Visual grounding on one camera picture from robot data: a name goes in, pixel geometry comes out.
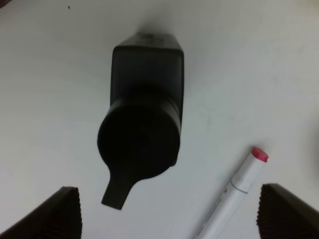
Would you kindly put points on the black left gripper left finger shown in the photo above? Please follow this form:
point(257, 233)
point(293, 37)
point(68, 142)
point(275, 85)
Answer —
point(58, 217)

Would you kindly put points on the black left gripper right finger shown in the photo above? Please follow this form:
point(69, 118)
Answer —
point(282, 215)

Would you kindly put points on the white marker pink caps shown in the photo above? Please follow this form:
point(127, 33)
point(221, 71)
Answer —
point(233, 195)

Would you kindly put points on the dark green pump bottle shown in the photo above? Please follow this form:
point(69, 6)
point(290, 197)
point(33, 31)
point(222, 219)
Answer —
point(139, 137)

